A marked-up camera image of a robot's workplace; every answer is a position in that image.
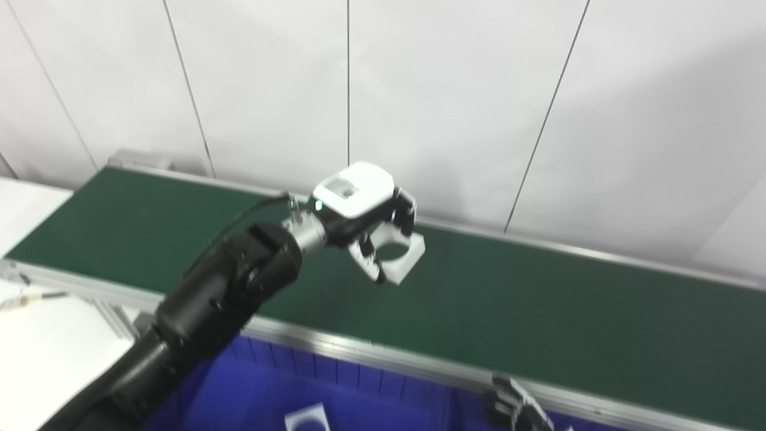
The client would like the grey conveyor end housing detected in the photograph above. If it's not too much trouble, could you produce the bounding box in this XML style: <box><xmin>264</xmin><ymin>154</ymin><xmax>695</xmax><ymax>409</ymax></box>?
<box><xmin>108</xmin><ymin>150</ymin><xmax>180</xmax><ymax>174</ymax></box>

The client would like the aluminium conveyor support leg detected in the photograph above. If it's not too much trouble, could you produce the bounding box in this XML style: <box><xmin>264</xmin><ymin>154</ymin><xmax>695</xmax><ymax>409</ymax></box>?
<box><xmin>90</xmin><ymin>298</ymin><xmax>141</xmax><ymax>342</ymax></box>

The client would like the black cable with metal plug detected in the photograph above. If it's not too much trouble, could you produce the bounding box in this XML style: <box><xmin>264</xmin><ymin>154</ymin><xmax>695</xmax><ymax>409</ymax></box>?
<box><xmin>0</xmin><ymin>291</ymin><xmax>69</xmax><ymax>312</ymax></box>

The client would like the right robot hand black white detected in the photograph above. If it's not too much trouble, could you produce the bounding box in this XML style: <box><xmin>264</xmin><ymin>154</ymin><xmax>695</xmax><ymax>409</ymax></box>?
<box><xmin>484</xmin><ymin>374</ymin><xmax>554</xmax><ymax>431</ymax></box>

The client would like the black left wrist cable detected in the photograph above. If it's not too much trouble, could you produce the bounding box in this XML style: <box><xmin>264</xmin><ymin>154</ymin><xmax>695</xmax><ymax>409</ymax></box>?
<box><xmin>183</xmin><ymin>192</ymin><xmax>300</xmax><ymax>276</ymax></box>

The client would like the white square part round hole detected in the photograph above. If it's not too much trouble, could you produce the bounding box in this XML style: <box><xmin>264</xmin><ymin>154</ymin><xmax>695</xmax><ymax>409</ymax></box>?
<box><xmin>284</xmin><ymin>402</ymin><xmax>331</xmax><ymax>431</ymax></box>
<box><xmin>359</xmin><ymin>230</ymin><xmax>427</xmax><ymax>286</ymax></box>

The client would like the blue plastic bin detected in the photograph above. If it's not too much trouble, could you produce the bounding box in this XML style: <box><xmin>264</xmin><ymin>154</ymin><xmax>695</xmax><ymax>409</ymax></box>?
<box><xmin>450</xmin><ymin>386</ymin><xmax>629</xmax><ymax>431</ymax></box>
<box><xmin>144</xmin><ymin>335</ymin><xmax>455</xmax><ymax>431</ymax></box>

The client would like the green conveyor belt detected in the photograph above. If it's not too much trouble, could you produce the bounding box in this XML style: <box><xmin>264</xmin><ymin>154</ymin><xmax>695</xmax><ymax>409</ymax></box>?
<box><xmin>6</xmin><ymin>166</ymin><xmax>766</xmax><ymax>429</ymax></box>

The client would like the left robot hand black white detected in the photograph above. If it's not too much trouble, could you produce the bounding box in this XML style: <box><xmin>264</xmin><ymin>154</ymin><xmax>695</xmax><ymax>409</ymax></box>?
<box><xmin>308</xmin><ymin>160</ymin><xmax>418</xmax><ymax>285</ymax></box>

